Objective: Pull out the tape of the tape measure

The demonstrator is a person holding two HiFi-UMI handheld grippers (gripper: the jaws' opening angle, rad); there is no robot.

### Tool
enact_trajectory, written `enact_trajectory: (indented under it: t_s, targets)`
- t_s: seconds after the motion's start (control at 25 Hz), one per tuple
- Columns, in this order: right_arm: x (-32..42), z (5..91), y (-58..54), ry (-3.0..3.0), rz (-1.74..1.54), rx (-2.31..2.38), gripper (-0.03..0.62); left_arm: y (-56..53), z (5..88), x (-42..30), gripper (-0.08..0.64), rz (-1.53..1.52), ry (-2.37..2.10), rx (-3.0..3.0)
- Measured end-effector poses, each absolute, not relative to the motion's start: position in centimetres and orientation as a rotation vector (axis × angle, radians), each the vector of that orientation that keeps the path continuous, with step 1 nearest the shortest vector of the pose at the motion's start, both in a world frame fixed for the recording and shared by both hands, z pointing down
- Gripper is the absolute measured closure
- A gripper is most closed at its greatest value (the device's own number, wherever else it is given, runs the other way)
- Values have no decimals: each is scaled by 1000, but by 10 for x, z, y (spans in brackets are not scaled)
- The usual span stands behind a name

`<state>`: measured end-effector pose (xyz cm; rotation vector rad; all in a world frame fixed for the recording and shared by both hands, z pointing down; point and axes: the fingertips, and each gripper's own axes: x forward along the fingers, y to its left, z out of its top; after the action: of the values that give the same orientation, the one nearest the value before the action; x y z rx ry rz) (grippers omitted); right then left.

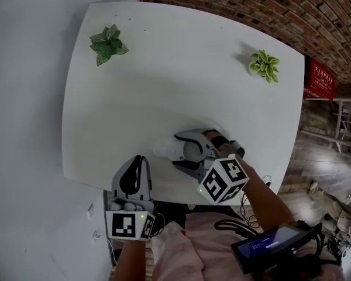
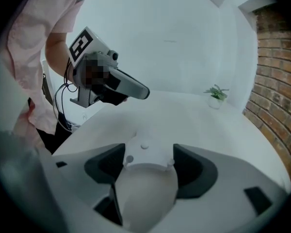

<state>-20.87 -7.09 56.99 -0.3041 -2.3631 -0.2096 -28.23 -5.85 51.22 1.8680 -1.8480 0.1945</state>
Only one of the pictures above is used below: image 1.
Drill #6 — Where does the black device with screen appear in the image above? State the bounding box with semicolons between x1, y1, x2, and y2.
230;225;314;275

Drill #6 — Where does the yellow-green plant in white pot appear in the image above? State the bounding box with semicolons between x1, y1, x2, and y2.
248;49;281;84

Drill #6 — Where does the thick black cable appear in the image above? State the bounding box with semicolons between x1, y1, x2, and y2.
214;218;254;238

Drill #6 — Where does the red box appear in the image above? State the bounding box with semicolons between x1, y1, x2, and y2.
303;57;336;102

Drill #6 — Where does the person's pink shirt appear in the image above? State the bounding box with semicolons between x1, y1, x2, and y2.
150;211;343;281

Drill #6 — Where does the person's right hand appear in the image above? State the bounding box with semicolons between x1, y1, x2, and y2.
204;129;232;155

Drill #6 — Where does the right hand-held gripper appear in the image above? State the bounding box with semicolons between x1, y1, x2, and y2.
171;128;250;206

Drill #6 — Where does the dark green veined plant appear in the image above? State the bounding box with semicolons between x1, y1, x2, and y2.
89;24;130;67

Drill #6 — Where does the person's left forearm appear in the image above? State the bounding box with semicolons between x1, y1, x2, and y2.
112;238;147;281

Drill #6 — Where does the white tape measure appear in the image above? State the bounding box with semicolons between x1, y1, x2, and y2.
153;138;201;162

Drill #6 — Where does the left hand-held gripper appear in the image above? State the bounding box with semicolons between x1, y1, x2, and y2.
105;155;157;241

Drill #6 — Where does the person's right forearm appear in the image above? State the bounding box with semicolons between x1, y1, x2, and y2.
236;156;300;234

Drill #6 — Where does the beige bag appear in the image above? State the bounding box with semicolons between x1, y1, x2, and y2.
308;173;351;237

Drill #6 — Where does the thin black cable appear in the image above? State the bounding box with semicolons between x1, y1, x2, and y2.
239;190;260;229

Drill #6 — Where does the white metal rack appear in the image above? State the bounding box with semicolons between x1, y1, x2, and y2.
332;97;351;153

